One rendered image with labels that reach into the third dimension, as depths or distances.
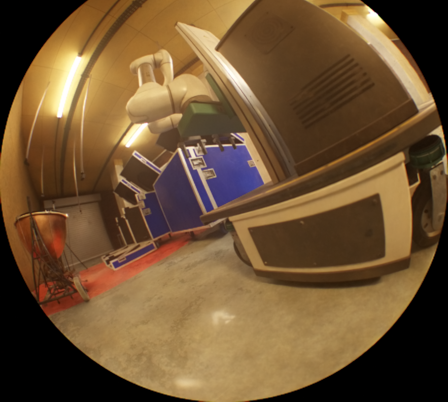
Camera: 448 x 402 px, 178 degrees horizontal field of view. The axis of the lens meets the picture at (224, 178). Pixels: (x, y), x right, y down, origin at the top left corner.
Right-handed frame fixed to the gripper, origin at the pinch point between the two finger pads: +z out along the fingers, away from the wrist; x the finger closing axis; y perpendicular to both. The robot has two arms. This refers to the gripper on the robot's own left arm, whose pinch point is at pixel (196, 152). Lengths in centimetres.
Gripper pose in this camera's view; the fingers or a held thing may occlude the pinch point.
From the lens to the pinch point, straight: 90.7
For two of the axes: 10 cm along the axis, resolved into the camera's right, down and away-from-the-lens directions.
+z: 4.1, 9.0, -1.2
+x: -7.3, 2.5, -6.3
